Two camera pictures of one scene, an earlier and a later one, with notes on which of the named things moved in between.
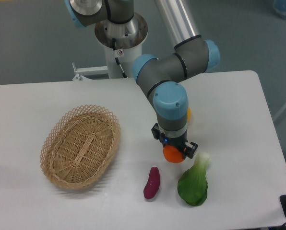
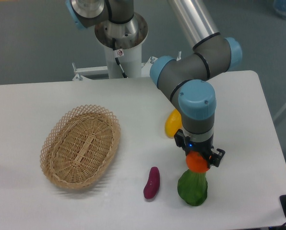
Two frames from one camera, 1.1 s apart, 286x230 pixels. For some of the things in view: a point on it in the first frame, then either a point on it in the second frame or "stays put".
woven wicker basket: [78, 147] stays put
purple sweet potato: [152, 186] stays put
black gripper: [180, 142] to [204, 147]
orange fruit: [172, 155] to [196, 162]
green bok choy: [192, 185] stays put
